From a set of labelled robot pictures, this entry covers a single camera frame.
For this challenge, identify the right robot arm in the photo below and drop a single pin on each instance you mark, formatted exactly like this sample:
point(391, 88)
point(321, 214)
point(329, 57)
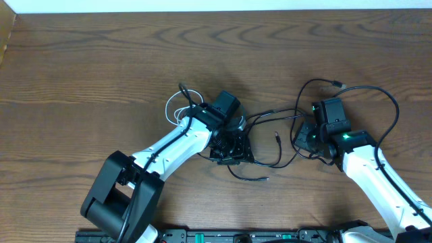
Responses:
point(358, 155)

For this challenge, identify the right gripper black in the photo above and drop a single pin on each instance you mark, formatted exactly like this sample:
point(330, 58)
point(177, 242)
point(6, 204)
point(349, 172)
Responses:
point(300, 140)

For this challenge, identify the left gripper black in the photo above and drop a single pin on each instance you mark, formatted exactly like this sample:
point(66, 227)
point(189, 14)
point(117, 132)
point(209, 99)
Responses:
point(234, 155)

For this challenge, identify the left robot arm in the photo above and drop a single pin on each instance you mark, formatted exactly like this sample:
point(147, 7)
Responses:
point(125, 194)

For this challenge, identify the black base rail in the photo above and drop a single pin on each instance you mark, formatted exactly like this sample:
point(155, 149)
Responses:
point(306, 234)

